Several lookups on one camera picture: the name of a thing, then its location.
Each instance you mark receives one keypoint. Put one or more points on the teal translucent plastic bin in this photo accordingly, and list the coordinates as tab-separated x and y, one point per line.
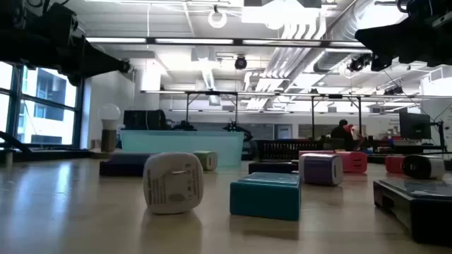
183	146

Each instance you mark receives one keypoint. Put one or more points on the black computer monitor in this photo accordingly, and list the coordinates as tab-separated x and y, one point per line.
141	120

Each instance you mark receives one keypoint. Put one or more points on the black digital timer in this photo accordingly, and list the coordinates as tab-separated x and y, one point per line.
416	211

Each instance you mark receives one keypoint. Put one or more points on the person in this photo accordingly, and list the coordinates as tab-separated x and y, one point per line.
339	135

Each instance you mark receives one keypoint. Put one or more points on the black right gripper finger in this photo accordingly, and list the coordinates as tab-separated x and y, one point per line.
381	37

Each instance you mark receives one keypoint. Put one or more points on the small beige charger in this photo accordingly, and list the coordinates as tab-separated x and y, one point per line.
205	159

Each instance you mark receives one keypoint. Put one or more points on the teal digital timer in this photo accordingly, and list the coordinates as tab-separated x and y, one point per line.
265	201

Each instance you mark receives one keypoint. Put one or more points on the white globe bulb lamp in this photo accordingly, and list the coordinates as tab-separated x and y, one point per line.
109	113

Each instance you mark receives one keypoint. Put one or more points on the purple USB wall charger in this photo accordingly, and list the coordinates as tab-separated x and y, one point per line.
319	170

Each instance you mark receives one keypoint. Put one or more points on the black adapter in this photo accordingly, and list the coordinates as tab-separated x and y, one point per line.
272	168

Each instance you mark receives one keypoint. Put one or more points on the black background robot arm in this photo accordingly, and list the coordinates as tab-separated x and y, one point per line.
183	126
233	127

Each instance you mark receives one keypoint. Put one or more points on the blue digital timer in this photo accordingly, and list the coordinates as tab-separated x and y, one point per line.
123	166

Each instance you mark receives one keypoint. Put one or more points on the white USB wall charger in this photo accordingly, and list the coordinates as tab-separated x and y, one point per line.
429	166

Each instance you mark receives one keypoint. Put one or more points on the pink charger with white face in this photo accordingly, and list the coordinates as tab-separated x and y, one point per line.
173	183

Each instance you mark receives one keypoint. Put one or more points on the black metal post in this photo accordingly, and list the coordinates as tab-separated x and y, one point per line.
441	137

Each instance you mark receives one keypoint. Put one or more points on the black aluminium table frame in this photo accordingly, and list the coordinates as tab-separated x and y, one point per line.
53	154

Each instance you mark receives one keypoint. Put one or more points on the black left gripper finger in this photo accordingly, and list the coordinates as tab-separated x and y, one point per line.
97	61

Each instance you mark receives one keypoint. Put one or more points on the black monitor on stand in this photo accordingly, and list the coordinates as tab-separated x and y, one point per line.
415	126

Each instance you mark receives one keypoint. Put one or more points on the black overhead light bar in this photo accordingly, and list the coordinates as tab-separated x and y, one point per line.
152	41

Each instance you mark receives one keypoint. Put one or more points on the dark window frame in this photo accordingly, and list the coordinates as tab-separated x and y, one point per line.
16	102

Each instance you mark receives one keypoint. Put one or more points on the silver spiral air duct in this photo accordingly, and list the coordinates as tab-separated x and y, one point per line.
344	26

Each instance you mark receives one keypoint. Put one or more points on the black mesh basket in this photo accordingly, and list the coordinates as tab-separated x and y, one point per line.
282	150

